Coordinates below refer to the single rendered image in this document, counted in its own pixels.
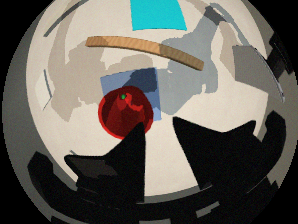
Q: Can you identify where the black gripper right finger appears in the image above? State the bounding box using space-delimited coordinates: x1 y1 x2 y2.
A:
172 116 257 190

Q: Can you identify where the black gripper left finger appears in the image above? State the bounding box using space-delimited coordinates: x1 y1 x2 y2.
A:
64 121 146 202

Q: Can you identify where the tan wooden bar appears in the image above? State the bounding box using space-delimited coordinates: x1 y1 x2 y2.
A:
85 36 205 71

